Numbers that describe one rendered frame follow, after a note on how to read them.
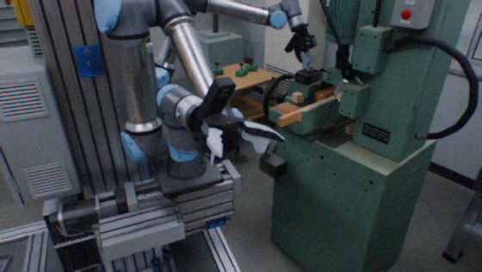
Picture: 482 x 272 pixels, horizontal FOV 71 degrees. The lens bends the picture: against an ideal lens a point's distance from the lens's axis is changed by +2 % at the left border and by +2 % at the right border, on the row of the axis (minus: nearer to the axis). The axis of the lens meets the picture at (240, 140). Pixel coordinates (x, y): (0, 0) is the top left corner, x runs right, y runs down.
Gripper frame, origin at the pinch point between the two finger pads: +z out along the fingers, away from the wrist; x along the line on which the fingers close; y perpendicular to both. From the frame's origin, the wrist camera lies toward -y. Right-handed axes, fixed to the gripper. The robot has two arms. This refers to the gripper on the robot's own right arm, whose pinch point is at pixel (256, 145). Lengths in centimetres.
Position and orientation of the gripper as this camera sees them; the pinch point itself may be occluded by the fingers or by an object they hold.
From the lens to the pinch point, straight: 61.2
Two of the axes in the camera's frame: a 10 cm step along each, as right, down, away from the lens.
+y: -1.1, 9.0, 4.2
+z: 6.0, 4.0, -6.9
